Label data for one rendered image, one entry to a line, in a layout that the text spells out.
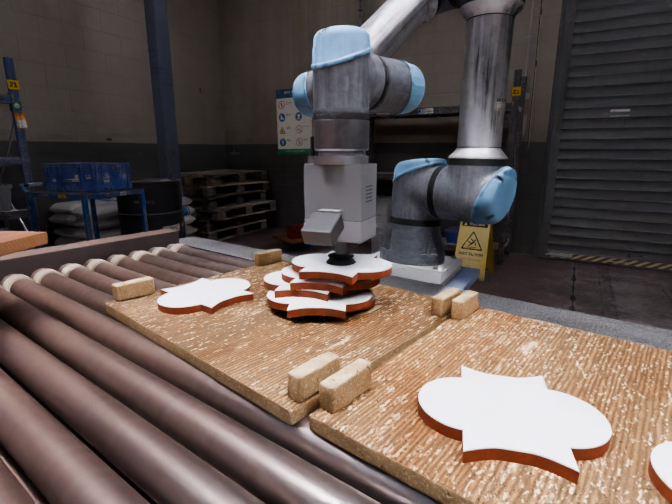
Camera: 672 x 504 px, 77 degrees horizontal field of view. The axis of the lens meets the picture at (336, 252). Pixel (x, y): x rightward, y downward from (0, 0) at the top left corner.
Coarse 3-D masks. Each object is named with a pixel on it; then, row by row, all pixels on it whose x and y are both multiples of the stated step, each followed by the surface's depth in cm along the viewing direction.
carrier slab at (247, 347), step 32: (256, 288) 70; (384, 288) 70; (128, 320) 58; (160, 320) 56; (192, 320) 56; (224, 320) 56; (256, 320) 56; (288, 320) 56; (320, 320) 56; (352, 320) 56; (384, 320) 56; (416, 320) 56; (192, 352) 48; (224, 352) 48; (256, 352) 48; (288, 352) 48; (320, 352) 48; (352, 352) 48; (384, 352) 48; (224, 384) 44; (256, 384) 41; (288, 416) 37
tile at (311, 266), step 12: (300, 264) 60; (312, 264) 60; (324, 264) 60; (360, 264) 60; (372, 264) 60; (384, 264) 60; (300, 276) 57; (312, 276) 57; (324, 276) 57; (336, 276) 56; (348, 276) 55; (360, 276) 56; (372, 276) 57; (384, 276) 57
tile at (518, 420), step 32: (448, 384) 39; (480, 384) 39; (512, 384) 39; (544, 384) 39; (448, 416) 34; (480, 416) 34; (512, 416) 34; (544, 416) 34; (576, 416) 34; (480, 448) 31; (512, 448) 30; (544, 448) 30; (576, 448) 31; (608, 448) 32; (576, 480) 29
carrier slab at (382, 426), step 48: (432, 336) 52; (480, 336) 52; (528, 336) 52; (576, 336) 52; (384, 384) 41; (576, 384) 41; (624, 384) 41; (336, 432) 34; (384, 432) 34; (432, 432) 34; (624, 432) 34; (432, 480) 29; (480, 480) 29; (528, 480) 29; (624, 480) 29
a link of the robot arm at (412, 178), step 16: (416, 160) 90; (432, 160) 90; (400, 176) 93; (416, 176) 91; (432, 176) 88; (400, 192) 93; (416, 192) 90; (432, 192) 88; (400, 208) 94; (416, 208) 92; (432, 208) 89
